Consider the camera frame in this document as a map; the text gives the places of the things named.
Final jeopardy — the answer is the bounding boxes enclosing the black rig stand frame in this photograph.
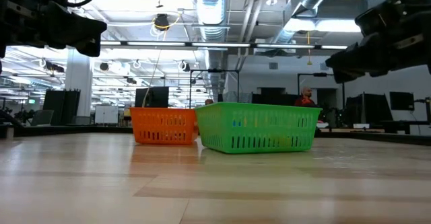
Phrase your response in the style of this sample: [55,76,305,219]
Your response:
[297,71,346,110]
[189,68,240,109]

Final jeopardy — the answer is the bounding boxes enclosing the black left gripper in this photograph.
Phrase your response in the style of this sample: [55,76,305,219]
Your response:
[0,0,108,59]

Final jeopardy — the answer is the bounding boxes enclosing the black partition panels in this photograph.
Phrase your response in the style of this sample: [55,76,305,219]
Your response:
[346,92,387,124]
[42,89,81,126]

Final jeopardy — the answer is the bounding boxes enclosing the green plastic basket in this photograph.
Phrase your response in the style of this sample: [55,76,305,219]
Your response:
[194,102,323,155]

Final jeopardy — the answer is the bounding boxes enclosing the white cabinet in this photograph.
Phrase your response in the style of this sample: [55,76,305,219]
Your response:
[94,105,119,125]

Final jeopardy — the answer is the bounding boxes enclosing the orange plastic basket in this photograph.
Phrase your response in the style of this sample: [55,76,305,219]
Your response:
[129,106,199,146]

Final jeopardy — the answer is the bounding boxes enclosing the black overhead camera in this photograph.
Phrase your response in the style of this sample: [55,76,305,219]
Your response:
[154,13,170,32]

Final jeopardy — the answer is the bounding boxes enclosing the black desk monitor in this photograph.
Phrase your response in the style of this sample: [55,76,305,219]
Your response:
[389,91,415,111]
[134,86,170,109]

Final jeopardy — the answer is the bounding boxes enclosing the yellow hanging cable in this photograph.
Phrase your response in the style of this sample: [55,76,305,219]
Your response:
[150,11,183,30]

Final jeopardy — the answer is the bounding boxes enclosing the white building pillar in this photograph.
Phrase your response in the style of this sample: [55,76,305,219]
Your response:
[64,48,94,117]

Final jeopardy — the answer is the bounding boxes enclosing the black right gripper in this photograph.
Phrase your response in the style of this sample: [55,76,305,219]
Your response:
[325,0,431,84]

